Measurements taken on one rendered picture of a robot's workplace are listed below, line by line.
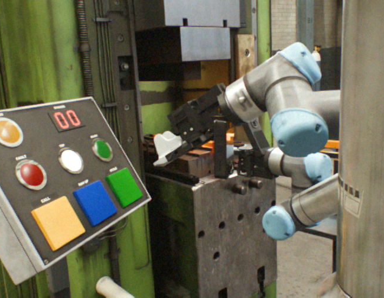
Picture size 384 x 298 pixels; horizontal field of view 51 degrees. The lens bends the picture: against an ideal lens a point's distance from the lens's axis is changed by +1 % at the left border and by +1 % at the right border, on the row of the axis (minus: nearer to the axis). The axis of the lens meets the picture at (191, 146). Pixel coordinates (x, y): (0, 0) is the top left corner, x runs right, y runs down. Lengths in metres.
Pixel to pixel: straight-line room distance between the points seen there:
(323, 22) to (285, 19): 1.23
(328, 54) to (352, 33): 10.29
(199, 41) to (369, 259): 0.96
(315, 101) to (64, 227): 0.46
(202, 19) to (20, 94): 0.67
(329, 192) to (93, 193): 0.48
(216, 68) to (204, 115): 0.82
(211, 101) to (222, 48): 0.55
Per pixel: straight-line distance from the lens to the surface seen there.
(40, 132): 0.80
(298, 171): 1.03
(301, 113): 0.58
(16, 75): 1.47
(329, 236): 1.44
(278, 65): 0.67
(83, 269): 1.25
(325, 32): 10.54
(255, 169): 1.15
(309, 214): 0.91
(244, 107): 0.69
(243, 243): 1.35
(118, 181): 0.86
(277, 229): 0.94
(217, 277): 1.31
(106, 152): 0.88
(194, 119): 0.72
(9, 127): 0.76
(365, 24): 0.30
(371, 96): 0.29
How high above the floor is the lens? 1.26
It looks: 12 degrees down
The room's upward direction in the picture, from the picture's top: 3 degrees counter-clockwise
